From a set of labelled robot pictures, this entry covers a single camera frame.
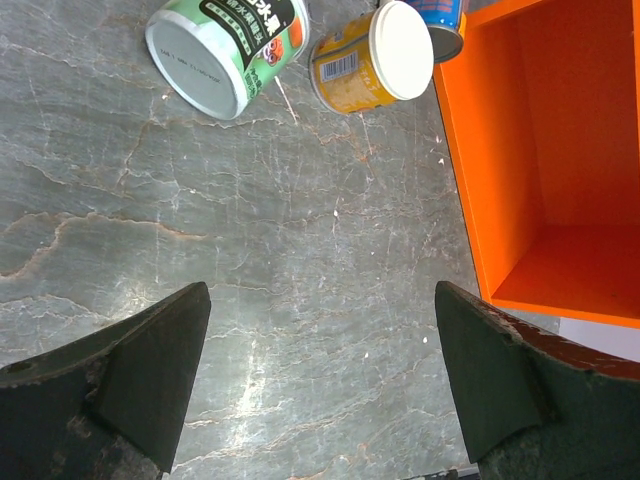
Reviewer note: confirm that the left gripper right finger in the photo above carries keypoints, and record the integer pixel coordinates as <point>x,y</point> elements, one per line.
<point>532,404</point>

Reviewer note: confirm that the tall orange blue can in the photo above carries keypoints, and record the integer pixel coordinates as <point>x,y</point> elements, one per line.
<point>446,22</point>

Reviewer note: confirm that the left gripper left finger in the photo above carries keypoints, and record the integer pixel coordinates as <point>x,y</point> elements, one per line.
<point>110,405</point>

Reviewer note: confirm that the white lid yellow can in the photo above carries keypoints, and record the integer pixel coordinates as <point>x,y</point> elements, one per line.
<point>375,60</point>

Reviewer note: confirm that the orange shelf cabinet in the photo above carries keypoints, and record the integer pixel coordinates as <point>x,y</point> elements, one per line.
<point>541,114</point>

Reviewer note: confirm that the green label can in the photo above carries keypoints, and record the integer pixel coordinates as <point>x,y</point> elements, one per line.
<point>219,55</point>

